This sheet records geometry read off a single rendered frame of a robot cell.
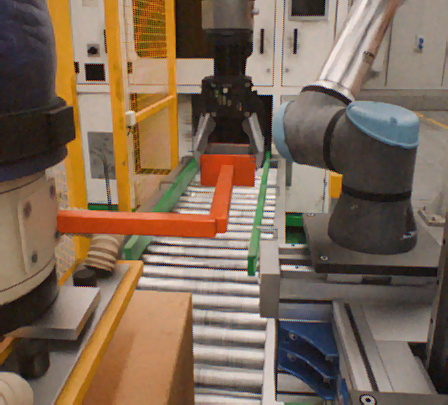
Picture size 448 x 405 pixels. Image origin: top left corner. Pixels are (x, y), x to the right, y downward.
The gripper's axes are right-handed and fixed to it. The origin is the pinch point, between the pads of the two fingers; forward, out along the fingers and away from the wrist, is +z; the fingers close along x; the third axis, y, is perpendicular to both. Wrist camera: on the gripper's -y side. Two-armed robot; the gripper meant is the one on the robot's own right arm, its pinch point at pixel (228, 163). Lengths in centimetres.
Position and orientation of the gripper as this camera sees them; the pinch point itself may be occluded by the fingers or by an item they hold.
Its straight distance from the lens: 74.3
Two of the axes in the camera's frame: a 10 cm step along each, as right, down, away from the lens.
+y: -0.6, 3.0, -9.5
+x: 10.0, 0.2, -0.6
